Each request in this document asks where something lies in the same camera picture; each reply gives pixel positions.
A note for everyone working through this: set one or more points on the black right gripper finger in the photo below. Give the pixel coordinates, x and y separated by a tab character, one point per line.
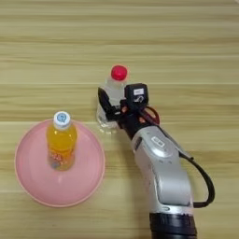
105	102

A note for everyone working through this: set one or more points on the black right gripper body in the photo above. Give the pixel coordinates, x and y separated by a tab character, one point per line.
135	123

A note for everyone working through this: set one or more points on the clear bottle red cap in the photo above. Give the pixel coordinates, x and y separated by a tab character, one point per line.
115	90

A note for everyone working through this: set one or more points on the orange juice bottle white cap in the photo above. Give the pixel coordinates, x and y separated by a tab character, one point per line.
61	146

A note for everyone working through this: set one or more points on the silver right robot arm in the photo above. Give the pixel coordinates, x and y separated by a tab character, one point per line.
165	174

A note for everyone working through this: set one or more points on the black box white label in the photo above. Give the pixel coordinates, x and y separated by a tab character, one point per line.
136	95

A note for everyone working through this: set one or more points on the pink round plate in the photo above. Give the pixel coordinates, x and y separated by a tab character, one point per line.
37	180

